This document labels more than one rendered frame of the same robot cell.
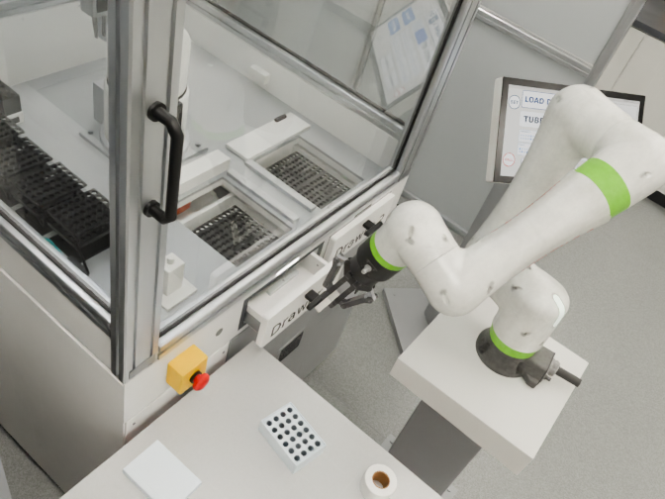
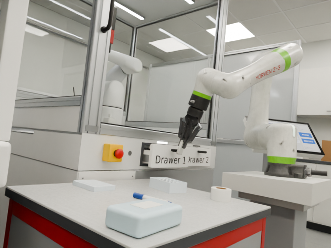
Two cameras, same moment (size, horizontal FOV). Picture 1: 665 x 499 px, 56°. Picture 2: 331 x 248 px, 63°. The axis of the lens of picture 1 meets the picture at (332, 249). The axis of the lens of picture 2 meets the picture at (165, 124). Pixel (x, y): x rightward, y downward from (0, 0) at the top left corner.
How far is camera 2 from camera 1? 1.15 m
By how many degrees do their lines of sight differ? 50
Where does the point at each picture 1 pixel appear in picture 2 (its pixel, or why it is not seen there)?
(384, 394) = not seen: outside the picture
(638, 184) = (289, 49)
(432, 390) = (245, 179)
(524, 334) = (281, 144)
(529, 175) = (254, 87)
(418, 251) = (209, 74)
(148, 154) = (104, 6)
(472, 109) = not seen: hidden behind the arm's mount
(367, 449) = not seen: hidden behind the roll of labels
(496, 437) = (287, 184)
